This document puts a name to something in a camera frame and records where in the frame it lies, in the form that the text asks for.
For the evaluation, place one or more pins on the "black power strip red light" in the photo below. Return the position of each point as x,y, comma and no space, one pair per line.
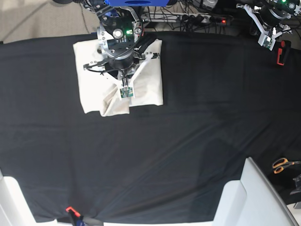
221,20

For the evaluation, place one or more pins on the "white frame left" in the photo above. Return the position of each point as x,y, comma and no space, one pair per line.
14,210

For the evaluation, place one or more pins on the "white T-shirt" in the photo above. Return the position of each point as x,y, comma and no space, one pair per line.
100,92

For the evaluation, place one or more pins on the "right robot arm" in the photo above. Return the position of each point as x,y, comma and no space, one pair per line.
121,43

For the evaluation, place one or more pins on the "blue box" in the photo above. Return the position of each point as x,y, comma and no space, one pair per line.
154,3

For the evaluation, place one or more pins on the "orange clamp bottom edge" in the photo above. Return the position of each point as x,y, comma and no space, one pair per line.
72,211

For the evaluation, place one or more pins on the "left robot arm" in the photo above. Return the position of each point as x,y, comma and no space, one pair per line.
296,8

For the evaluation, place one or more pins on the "orange black clamp right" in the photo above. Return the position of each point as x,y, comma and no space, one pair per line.
283,52

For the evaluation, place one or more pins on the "white power strip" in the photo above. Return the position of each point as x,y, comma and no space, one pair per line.
166,17

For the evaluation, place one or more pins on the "orange handled scissors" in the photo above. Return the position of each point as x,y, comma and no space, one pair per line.
283,163

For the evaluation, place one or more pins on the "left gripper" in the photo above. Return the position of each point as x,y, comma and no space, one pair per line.
267,19

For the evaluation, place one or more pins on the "black table cloth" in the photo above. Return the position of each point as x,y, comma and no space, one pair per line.
225,99

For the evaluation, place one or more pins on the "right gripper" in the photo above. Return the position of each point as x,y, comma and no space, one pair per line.
123,72

